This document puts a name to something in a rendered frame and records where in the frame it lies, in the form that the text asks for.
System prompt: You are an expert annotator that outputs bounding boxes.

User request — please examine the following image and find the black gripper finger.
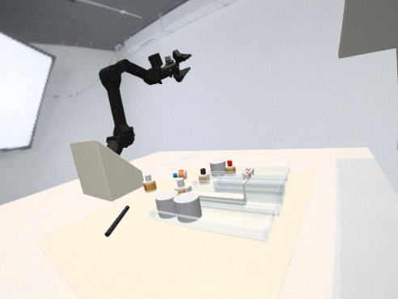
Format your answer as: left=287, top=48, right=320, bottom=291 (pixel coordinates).
left=181, top=53, right=192, bottom=62
left=180, top=67, right=191, bottom=79

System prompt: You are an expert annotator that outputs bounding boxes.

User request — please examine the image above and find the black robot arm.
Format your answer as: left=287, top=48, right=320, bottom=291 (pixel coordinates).
left=99, top=53, right=168, bottom=156

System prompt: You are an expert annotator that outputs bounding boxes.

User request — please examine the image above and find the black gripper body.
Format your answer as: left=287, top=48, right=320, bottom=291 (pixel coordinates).
left=164, top=49, right=183, bottom=82

